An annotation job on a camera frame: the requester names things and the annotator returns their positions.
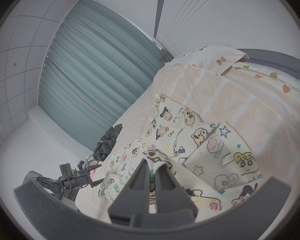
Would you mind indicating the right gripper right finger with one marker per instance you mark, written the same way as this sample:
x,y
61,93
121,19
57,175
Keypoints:
x,y
175,199

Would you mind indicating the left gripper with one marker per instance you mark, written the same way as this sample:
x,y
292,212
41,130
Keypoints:
x,y
76,181

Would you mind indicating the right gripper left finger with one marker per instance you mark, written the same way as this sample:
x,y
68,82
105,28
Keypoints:
x,y
132,196

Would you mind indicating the white printed pyjama top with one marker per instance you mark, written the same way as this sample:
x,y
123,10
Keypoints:
x,y
190,139

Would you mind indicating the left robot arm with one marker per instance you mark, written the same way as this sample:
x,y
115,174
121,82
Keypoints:
x,y
52,184

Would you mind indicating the pink garment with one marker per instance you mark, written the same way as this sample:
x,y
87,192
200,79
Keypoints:
x,y
96,164

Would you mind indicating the black garment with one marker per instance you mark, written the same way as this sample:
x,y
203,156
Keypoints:
x,y
107,144

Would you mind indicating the blue-green curtain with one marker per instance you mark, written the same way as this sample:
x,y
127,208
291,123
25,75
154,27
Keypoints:
x,y
72,109
102,59

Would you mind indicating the bed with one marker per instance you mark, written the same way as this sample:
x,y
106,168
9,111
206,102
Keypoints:
x,y
215,96

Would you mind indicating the grey bedside table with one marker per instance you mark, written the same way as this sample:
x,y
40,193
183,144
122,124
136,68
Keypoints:
x,y
166,56

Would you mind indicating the white printed pillow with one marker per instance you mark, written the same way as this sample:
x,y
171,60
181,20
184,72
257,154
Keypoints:
x,y
210,59

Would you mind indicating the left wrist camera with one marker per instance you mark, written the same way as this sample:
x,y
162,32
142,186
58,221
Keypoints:
x,y
65,169

